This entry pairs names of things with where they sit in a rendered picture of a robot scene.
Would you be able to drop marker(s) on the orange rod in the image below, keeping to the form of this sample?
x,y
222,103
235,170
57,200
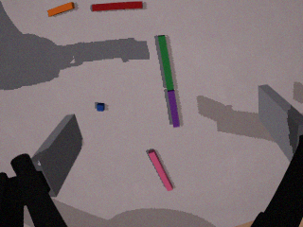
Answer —
x,y
61,9

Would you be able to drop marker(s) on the red rod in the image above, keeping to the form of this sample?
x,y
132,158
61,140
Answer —
x,y
121,5

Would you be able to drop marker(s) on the green rod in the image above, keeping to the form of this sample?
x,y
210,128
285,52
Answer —
x,y
165,61

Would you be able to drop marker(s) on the pink rod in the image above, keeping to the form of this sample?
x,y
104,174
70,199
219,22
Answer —
x,y
161,171

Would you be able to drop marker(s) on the purple rod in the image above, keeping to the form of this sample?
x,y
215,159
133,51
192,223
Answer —
x,y
173,108

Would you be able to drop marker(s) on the small blue cube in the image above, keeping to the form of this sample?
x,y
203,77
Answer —
x,y
100,107

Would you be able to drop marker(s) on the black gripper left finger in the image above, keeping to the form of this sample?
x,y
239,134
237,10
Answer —
x,y
46,170

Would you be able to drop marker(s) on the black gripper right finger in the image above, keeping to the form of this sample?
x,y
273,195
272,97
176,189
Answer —
x,y
285,124

